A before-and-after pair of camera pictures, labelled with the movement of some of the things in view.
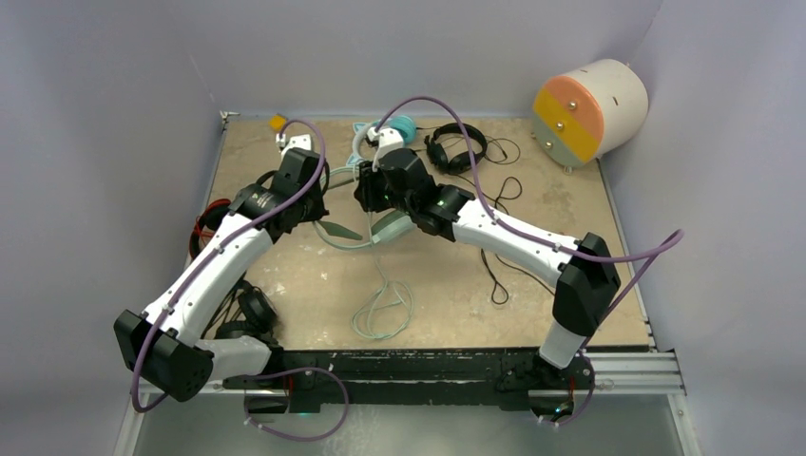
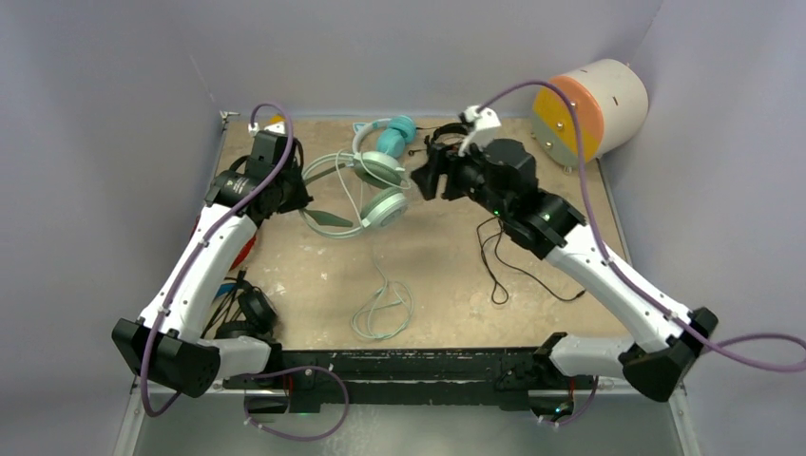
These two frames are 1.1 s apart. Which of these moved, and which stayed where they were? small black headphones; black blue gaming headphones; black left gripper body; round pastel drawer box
Moved: black left gripper body
Stayed: round pastel drawer box; black blue gaming headphones; small black headphones
